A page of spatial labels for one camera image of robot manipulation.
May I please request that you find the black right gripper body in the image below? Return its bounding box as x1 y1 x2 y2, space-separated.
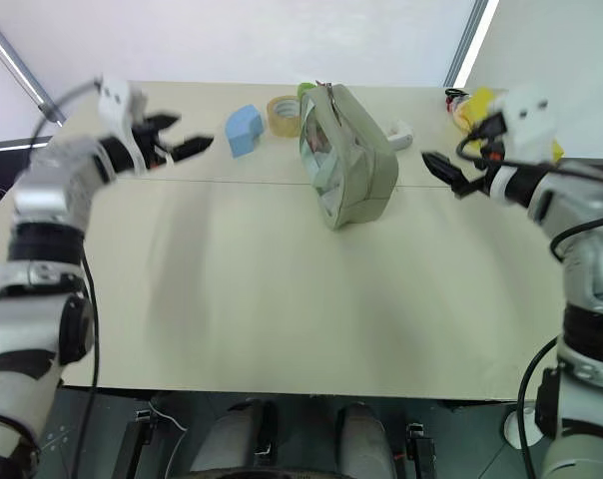
452 168 493 201

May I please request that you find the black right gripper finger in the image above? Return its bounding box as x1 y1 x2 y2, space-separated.
420 151 466 194

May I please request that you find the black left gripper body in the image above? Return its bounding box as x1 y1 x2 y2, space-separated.
131 116 177 170

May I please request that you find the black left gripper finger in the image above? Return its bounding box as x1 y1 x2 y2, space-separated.
171 134 216 164
148 113 183 133

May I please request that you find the green fabric pouch bag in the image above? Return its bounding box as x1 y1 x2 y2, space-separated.
298 83 400 233

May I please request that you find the light blue foam block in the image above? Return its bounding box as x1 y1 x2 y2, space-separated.
224 103 266 160

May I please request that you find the small white plastic part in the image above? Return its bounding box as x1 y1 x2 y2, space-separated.
383 119 414 152

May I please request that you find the red and black small item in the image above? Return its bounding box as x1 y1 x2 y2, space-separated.
443 87 471 114

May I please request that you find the tan packing tape roll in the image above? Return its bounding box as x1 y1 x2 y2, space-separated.
266 94 303 139

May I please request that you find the silver metal pole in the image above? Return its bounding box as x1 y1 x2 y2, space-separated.
0 5 67 127

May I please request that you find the white round floor disc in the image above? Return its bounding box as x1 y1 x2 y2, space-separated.
502 402 546 449

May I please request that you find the grey rounded shape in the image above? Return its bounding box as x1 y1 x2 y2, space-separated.
334 401 398 479
189 398 279 476

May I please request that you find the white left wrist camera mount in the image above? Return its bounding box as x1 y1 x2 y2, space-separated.
96 76 149 174

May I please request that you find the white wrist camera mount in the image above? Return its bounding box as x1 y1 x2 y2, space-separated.
489 85 558 165
96 76 149 174

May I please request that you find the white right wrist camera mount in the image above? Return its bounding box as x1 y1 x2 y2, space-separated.
489 85 558 165

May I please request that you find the grey window frame post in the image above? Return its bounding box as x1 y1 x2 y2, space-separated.
442 0 501 89

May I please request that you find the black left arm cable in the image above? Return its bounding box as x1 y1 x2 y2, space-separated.
30 78 104 479

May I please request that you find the black metal bracket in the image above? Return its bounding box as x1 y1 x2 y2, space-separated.
404 421 438 479
115 407 159 479

